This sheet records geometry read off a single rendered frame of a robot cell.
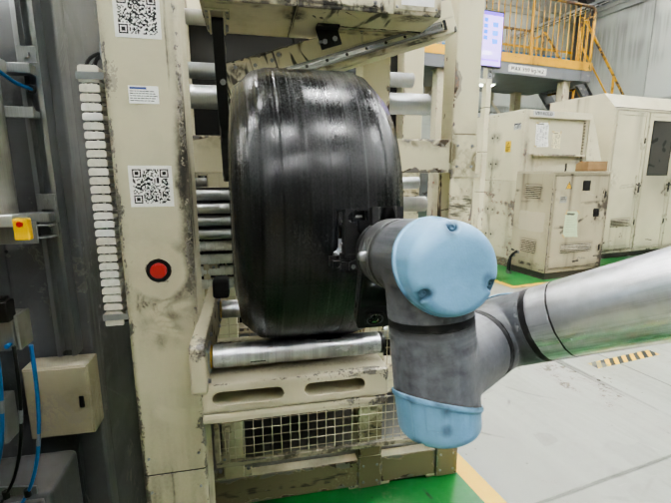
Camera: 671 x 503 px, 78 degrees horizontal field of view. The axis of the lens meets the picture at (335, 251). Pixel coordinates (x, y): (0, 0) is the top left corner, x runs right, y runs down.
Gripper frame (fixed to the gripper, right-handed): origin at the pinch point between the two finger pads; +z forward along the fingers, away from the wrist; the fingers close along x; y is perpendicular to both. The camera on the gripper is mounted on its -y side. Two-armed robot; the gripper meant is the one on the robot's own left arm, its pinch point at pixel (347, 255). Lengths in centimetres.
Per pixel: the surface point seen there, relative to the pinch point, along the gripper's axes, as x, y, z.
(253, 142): 14.0, 17.9, 2.6
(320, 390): 2.4, -28.3, 16.2
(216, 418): 22.4, -30.6, 13.9
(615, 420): -164, -100, 107
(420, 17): -30, 57, 41
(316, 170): 4.6, 13.5, 0.5
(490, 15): -235, 211, 338
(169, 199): 29.5, 10.2, 19.2
